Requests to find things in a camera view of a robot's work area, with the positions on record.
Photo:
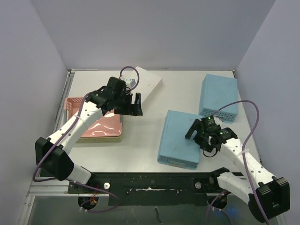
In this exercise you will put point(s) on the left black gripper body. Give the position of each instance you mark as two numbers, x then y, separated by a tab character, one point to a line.
119	105

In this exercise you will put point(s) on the white plastic basket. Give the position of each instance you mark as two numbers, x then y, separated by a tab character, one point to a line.
147	84

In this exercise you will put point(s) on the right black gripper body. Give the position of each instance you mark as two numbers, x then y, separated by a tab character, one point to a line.
198	135

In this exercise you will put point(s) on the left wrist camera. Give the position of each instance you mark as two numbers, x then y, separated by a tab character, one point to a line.
130	82

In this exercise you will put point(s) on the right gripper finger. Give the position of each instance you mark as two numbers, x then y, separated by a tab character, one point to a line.
201	138
196	126

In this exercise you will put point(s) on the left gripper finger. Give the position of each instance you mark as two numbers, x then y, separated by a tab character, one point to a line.
136	107
128	107

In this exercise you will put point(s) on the black mounting base plate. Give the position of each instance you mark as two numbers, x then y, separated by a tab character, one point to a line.
158	188

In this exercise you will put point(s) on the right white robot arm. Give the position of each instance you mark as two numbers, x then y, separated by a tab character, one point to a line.
267	196

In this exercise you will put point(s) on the blue plastic basket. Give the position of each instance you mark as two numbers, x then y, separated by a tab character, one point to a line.
216	92
174	148

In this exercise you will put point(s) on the yellow plastic basket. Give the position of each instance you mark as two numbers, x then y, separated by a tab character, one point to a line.
100	140

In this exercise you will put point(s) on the pink plastic basket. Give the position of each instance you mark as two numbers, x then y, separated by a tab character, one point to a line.
72	105

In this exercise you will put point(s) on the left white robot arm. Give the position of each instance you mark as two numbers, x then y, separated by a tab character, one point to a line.
52	153

